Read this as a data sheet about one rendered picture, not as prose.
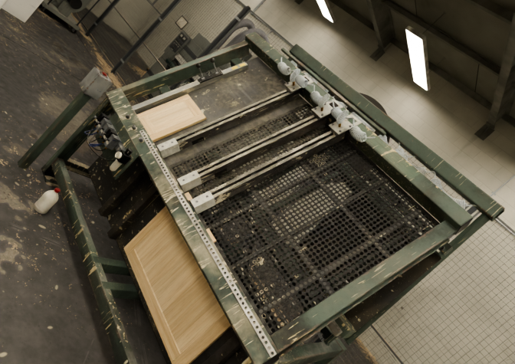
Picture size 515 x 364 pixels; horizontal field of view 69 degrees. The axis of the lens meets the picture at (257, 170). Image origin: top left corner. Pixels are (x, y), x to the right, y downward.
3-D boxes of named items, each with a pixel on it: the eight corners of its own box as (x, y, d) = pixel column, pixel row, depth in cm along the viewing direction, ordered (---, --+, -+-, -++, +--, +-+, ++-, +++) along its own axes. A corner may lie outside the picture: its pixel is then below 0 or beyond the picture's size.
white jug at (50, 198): (31, 202, 257) (50, 182, 254) (44, 205, 265) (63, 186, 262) (34, 212, 251) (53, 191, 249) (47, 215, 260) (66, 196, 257)
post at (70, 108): (17, 162, 278) (82, 89, 268) (24, 165, 283) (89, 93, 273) (18, 167, 275) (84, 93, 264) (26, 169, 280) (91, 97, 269)
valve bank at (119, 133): (77, 126, 260) (100, 101, 257) (94, 134, 272) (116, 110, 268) (97, 172, 232) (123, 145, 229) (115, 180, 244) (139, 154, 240)
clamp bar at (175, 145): (158, 151, 248) (148, 124, 230) (304, 86, 283) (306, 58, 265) (164, 160, 242) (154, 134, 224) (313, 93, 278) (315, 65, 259)
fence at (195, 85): (132, 110, 276) (131, 106, 273) (244, 65, 304) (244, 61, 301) (135, 114, 273) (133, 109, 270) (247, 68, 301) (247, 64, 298)
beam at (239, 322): (109, 103, 291) (104, 93, 282) (124, 98, 294) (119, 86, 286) (257, 374, 167) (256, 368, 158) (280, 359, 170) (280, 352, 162)
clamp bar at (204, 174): (178, 184, 230) (168, 158, 211) (332, 110, 265) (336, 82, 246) (185, 195, 224) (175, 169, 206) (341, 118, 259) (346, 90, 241)
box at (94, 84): (77, 84, 267) (94, 66, 265) (92, 93, 277) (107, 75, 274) (82, 93, 260) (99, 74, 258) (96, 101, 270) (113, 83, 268)
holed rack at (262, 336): (139, 132, 254) (139, 131, 253) (143, 130, 254) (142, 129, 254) (270, 358, 161) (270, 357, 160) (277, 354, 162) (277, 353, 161)
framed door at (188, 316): (126, 248, 255) (123, 247, 253) (181, 193, 248) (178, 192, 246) (178, 374, 205) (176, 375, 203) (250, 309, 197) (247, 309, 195)
